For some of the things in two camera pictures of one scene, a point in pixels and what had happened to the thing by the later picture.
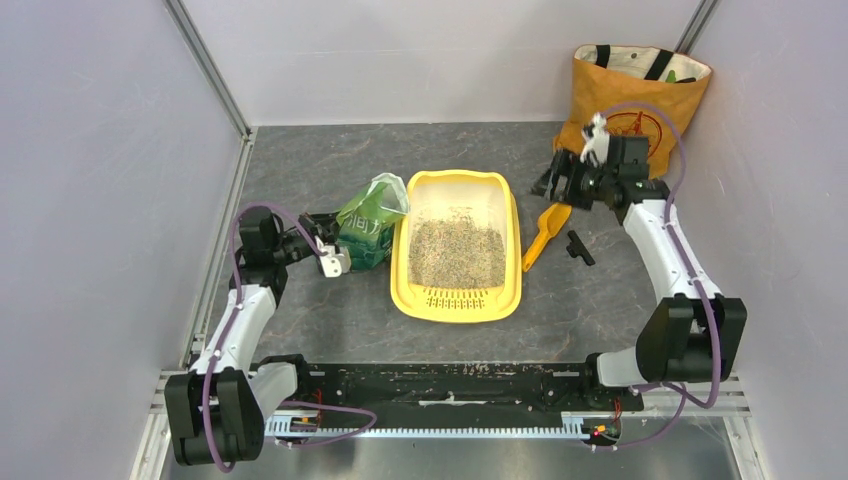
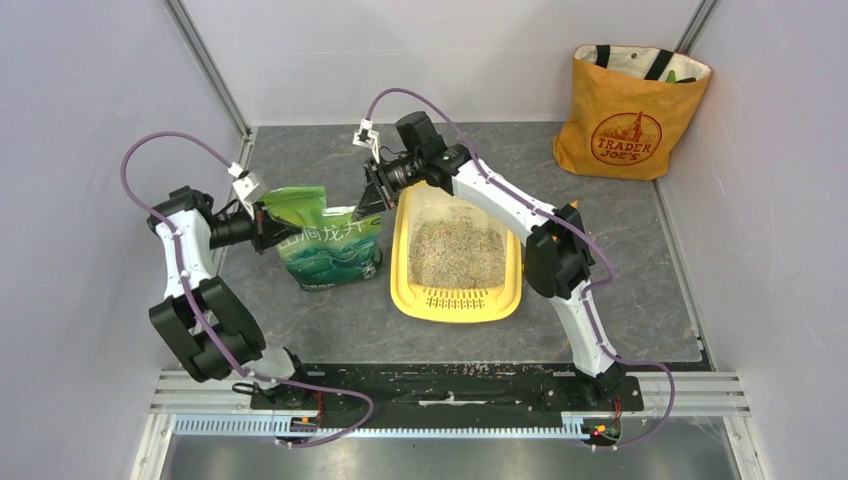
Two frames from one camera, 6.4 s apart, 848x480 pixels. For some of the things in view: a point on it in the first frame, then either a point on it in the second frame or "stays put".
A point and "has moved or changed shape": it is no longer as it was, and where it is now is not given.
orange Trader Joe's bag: x=640 y=92 stays put
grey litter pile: x=456 y=248 stays put
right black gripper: x=567 y=164 -> x=375 y=199
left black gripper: x=324 y=226 -> x=267 y=229
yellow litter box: x=457 y=254 stays put
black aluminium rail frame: x=458 y=391 stays put
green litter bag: x=366 y=223 has moved or changed shape
